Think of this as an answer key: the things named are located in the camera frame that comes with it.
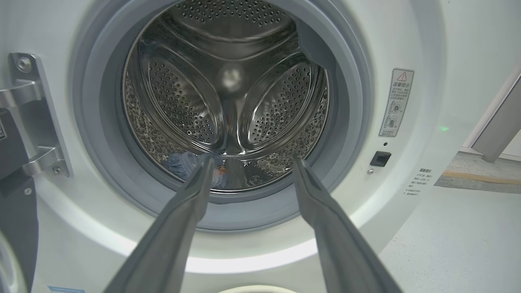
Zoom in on cream fabric laundry basket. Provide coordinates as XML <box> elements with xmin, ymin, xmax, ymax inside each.
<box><xmin>218</xmin><ymin>285</ymin><xmax>298</xmax><ymax>293</ymax></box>

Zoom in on grey rubber door gasket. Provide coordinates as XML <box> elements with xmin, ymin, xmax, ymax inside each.
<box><xmin>71</xmin><ymin>0</ymin><xmax>372</xmax><ymax>232</ymax></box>

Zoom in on metal washer door hinge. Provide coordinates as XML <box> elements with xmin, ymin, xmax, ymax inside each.
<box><xmin>0</xmin><ymin>52</ymin><xmax>74</xmax><ymax>179</ymax></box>

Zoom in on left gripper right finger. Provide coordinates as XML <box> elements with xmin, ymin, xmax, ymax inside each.
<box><xmin>292</xmin><ymin>157</ymin><xmax>403</xmax><ymax>293</ymax></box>

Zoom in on blue bear print garment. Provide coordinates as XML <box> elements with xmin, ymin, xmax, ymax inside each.
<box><xmin>163</xmin><ymin>151</ymin><xmax>228</xmax><ymax>188</ymax></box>

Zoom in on grey metal frame bar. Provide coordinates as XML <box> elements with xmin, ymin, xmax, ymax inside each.
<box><xmin>471</xmin><ymin>75</ymin><xmax>521</xmax><ymax>163</ymax></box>

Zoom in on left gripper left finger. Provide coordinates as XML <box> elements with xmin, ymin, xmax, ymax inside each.
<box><xmin>104</xmin><ymin>155</ymin><xmax>215</xmax><ymax>293</ymax></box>

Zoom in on black door latch socket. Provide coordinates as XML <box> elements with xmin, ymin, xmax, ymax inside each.
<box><xmin>370</xmin><ymin>151</ymin><xmax>392</xmax><ymax>167</ymax></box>

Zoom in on round black washer door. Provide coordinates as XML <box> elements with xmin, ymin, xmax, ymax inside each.
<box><xmin>0</xmin><ymin>108</ymin><xmax>39</xmax><ymax>293</ymax></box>

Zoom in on stainless steel washer drum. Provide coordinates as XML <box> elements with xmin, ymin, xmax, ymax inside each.
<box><xmin>122</xmin><ymin>0</ymin><xmax>329</xmax><ymax>192</ymax></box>

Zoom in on white front-load washing machine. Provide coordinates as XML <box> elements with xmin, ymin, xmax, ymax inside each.
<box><xmin>0</xmin><ymin>0</ymin><xmax>521</xmax><ymax>293</ymax></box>

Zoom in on white warning sticker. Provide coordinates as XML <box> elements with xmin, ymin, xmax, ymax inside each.
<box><xmin>379</xmin><ymin>68</ymin><xmax>415</xmax><ymax>138</ymax></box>

